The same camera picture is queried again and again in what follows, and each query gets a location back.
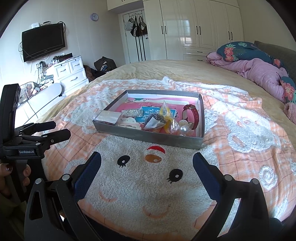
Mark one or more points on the grey cardboard box tray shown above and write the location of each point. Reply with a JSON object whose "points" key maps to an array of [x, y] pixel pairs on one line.
{"points": [[189, 142]]}

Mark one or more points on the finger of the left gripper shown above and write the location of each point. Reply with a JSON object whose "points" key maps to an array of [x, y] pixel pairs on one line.
{"points": [[32, 128], [30, 139]]}

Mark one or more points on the white wardrobe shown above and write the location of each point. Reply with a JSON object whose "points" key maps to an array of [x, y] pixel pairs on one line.
{"points": [[181, 30]]}

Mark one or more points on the cream hair claw clip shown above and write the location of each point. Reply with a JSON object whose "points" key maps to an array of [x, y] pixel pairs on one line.
{"points": [[129, 123]]}

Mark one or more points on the pink children's book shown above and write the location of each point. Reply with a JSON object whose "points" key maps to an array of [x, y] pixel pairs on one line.
{"points": [[169, 108]]}

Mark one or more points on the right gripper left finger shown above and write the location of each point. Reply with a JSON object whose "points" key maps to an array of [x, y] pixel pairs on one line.
{"points": [[53, 212]]}

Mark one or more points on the purple wall clock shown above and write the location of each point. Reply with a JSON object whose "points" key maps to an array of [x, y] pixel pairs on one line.
{"points": [[94, 17]]}

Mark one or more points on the black bag on floor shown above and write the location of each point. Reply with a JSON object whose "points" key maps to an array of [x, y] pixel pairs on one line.
{"points": [[105, 64]]}

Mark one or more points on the dark red wrist watch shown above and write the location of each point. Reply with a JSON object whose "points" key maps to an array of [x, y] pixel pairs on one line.
{"points": [[191, 115]]}

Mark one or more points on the floral dark blue pillow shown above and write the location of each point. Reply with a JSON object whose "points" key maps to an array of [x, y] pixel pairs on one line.
{"points": [[235, 51]]}

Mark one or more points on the beige bed cover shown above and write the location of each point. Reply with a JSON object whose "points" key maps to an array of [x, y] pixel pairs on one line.
{"points": [[187, 71]]}

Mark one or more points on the dark bead necklace bag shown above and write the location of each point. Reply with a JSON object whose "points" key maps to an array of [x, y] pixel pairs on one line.
{"points": [[154, 121]]}

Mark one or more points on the earrings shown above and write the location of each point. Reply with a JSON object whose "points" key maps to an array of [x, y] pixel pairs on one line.
{"points": [[107, 116]]}

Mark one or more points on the bags hanging on door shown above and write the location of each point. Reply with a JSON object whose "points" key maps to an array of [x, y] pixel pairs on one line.
{"points": [[136, 26]]}

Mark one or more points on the wall mounted television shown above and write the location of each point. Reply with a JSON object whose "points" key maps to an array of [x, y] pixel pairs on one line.
{"points": [[42, 40]]}

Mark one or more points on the orange white plush blanket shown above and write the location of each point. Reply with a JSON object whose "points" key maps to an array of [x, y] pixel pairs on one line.
{"points": [[152, 192]]}

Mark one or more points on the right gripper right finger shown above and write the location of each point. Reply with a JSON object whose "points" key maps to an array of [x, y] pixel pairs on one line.
{"points": [[251, 221]]}

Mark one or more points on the white drawer chest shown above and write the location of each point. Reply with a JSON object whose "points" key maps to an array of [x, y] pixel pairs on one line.
{"points": [[70, 74]]}

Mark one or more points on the yellow rings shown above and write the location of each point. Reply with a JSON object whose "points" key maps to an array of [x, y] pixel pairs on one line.
{"points": [[166, 113]]}

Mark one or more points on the pearl hair clip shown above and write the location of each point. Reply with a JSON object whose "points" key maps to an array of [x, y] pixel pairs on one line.
{"points": [[185, 127]]}

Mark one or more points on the pink knitted blanket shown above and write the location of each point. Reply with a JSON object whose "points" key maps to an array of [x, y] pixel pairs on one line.
{"points": [[290, 111]]}

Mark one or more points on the grey headboard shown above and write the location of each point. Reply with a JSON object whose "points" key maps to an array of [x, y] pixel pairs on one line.
{"points": [[287, 56]]}

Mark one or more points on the pink quilt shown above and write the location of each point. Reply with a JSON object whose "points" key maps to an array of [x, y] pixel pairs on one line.
{"points": [[256, 70]]}

